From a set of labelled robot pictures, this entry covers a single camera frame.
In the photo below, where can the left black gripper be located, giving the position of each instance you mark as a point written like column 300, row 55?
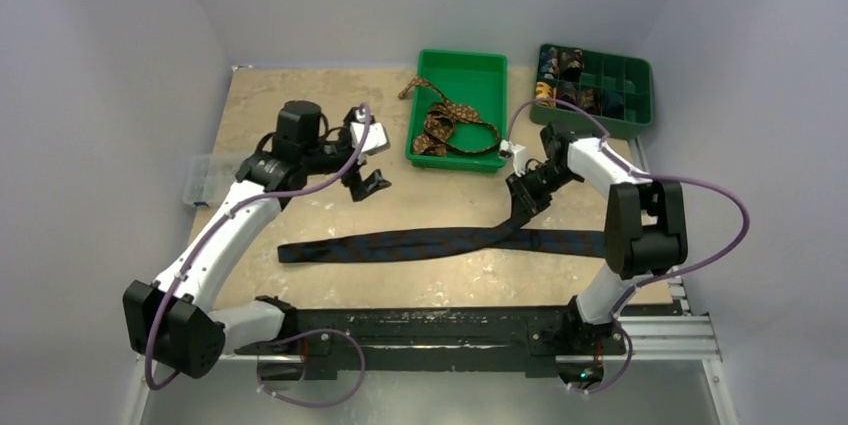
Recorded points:
column 359, row 187

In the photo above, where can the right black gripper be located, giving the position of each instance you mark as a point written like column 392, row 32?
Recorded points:
column 530, row 185

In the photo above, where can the dark navy striped tie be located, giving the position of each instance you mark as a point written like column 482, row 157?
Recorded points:
column 442, row 242

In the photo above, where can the bright green plastic tray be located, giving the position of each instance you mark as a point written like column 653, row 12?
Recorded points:
column 476, row 79

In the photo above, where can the dark green compartment organizer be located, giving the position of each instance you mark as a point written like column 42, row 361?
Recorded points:
column 632, row 77

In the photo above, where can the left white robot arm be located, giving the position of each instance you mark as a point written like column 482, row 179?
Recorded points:
column 172, row 321

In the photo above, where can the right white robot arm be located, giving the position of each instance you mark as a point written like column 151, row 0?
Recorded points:
column 644, row 231

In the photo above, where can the brown patterned tie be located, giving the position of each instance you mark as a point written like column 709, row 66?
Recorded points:
column 441, row 122

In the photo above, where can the orange striped rolled tie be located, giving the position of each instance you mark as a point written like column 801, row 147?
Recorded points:
column 545, row 94

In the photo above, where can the navy rolled tie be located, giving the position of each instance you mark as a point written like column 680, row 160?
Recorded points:
column 612, row 104

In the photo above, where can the blue patterned rolled tie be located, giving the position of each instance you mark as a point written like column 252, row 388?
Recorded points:
column 549, row 67

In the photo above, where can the clear plastic parts box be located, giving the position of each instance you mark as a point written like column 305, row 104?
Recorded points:
column 209, row 179

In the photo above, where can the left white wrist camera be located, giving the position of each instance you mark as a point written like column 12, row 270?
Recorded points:
column 370, row 140

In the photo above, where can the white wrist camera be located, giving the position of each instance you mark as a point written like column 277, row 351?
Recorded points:
column 516, row 154
column 370, row 140

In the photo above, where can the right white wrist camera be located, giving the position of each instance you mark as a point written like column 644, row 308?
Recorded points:
column 516, row 154

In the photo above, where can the black mounting base rail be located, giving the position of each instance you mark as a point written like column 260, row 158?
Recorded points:
column 536, row 341

